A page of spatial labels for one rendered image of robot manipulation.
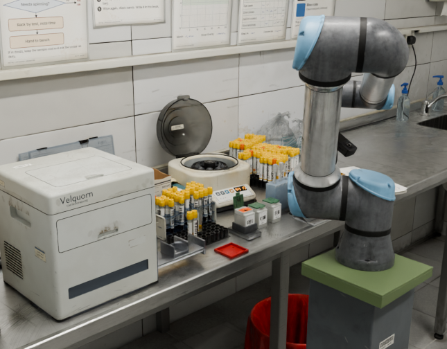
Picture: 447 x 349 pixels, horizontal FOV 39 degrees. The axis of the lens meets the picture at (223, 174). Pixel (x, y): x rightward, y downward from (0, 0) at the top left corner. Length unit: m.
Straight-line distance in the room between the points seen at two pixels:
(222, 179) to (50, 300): 0.82
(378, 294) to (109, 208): 0.64
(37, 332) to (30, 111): 0.80
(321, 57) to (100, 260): 0.66
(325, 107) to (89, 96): 0.94
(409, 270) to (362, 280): 0.15
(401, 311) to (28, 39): 1.30
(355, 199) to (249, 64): 1.15
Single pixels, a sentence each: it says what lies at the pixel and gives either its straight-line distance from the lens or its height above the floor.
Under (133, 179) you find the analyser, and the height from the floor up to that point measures 1.16.
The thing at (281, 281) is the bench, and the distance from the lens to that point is 1.94.
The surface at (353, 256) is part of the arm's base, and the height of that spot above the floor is 0.94.
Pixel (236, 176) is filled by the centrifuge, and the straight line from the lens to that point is 2.08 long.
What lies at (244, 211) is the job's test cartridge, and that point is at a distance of 1.82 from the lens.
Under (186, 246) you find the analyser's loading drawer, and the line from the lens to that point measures 1.64.
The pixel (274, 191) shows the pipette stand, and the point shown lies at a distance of 1.98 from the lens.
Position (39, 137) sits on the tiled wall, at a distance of 2.04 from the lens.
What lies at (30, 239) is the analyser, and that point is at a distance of 1.46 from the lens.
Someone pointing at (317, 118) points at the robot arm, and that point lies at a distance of 1.43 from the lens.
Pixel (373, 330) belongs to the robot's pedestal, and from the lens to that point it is 1.63.
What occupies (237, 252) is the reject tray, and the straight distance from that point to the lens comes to 1.74.
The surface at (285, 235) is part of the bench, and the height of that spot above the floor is 0.88.
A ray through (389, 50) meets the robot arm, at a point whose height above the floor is 1.46.
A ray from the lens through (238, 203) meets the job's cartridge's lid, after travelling 1.85.
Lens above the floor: 1.61
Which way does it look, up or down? 18 degrees down
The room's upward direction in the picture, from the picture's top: straight up
